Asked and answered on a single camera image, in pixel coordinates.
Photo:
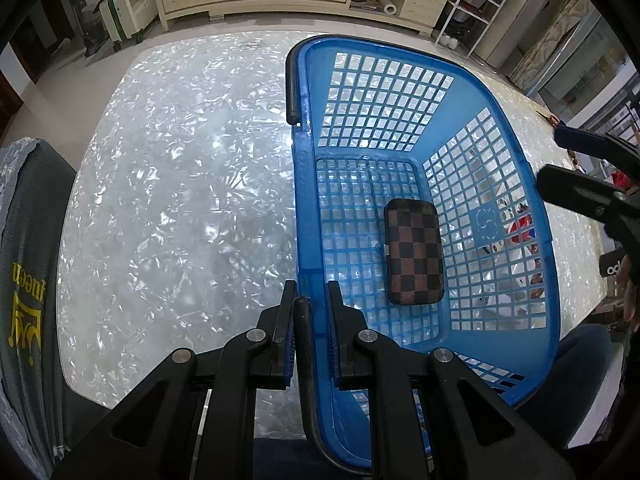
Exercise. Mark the white suitcase green trim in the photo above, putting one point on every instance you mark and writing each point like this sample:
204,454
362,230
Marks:
125,17

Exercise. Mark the dark floor fan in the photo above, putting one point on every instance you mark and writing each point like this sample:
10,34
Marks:
85,22

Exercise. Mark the blue plastic mesh basket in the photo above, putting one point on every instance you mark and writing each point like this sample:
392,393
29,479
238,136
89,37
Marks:
350,240

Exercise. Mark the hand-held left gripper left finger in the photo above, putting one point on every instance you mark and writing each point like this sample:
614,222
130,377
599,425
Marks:
286,356

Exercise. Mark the person's leg in jeans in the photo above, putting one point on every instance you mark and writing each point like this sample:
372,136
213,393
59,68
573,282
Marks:
570,385

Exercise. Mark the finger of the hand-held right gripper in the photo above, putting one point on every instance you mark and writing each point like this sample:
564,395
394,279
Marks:
567,133
575,187

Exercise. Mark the person's right hand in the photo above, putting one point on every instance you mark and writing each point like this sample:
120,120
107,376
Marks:
631,302

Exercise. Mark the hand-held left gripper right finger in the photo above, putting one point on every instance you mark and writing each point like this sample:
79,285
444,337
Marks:
334,356

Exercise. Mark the brown checkered case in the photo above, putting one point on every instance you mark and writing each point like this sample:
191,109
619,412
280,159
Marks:
412,252

